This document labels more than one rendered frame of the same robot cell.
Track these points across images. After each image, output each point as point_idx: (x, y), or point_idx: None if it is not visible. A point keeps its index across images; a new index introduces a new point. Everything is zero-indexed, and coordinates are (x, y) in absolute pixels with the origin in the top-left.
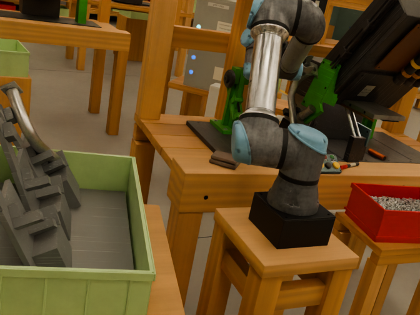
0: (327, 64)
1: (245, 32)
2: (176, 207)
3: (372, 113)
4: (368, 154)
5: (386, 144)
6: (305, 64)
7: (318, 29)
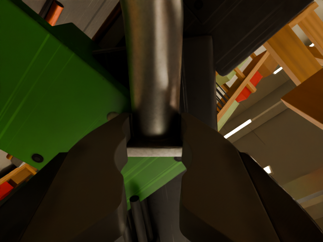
0: (155, 175)
1: None
2: None
3: (22, 163)
4: (42, 6)
5: None
6: (182, 160)
7: None
